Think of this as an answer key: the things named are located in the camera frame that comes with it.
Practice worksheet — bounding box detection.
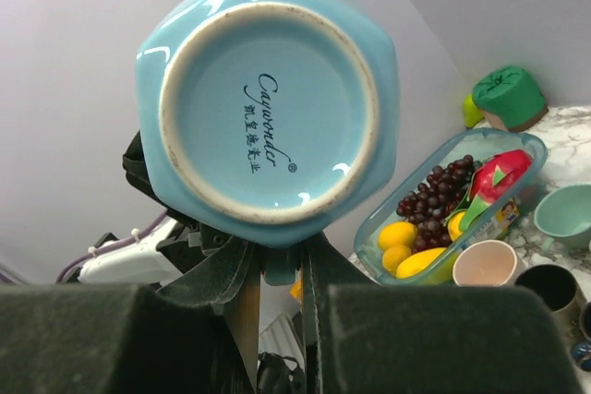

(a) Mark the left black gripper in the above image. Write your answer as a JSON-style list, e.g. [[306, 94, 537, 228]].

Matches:
[[120, 128, 370, 394]]

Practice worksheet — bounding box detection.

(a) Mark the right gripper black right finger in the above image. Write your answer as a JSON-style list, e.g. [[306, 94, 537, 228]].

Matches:
[[318, 284, 580, 393]]

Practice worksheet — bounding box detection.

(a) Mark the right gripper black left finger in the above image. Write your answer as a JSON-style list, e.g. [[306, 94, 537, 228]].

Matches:
[[1, 284, 253, 393]]

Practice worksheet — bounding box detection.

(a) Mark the pink mug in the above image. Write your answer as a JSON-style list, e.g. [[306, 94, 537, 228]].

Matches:
[[452, 240, 526, 287]]

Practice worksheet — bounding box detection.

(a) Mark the light blue faceted mug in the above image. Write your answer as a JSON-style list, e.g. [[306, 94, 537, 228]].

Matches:
[[135, 0, 399, 285]]

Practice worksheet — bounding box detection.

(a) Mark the brown patterned mug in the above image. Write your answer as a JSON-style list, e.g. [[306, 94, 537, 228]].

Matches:
[[515, 264, 586, 326]]

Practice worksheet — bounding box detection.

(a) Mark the dark blue mug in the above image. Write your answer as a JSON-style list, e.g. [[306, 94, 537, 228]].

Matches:
[[571, 304, 591, 373]]

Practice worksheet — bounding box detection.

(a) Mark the mint green mug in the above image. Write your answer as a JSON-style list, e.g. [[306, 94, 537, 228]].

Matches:
[[534, 184, 590, 255]]

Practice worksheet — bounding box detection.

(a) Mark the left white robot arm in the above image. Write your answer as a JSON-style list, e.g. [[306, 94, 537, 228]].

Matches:
[[78, 209, 369, 393]]

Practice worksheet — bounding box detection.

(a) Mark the yellow banana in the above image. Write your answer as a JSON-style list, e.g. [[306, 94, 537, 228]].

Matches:
[[394, 247, 446, 279]]

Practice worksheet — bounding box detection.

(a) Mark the small yellow lemon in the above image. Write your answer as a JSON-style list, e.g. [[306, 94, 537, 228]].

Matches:
[[381, 244, 413, 277]]

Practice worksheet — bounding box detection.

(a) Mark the teal transparent fruit tray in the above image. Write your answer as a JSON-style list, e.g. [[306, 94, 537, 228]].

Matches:
[[354, 128, 549, 285]]

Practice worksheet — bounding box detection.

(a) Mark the yellow mango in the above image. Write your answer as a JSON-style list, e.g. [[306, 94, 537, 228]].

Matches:
[[377, 221, 418, 251]]

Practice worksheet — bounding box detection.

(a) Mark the dark purple grapes bunch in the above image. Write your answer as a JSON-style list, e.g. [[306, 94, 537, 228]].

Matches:
[[396, 154, 483, 253]]

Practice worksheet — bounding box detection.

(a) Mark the red dragon fruit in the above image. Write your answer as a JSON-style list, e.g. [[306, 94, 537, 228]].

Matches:
[[468, 149, 533, 209]]

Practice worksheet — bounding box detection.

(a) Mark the green pear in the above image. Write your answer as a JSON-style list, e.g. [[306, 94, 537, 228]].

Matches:
[[463, 94, 484, 128]]

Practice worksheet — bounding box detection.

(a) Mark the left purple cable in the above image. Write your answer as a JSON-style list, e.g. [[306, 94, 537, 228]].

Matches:
[[54, 209, 170, 284]]

